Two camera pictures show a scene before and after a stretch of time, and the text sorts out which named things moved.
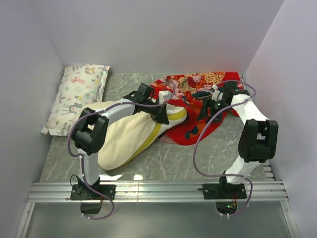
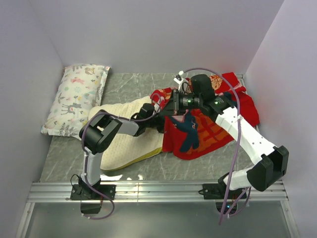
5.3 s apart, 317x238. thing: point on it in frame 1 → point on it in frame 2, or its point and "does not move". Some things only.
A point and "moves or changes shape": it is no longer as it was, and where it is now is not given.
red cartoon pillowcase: [185, 89] moves or changes shape
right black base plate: [226, 191] does not move
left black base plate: [85, 193] does not move
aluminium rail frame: [258, 191] does not move
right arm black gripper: [206, 102] → [173, 107]
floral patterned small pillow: [79, 86] does not move
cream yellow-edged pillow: [125, 136] moves or changes shape
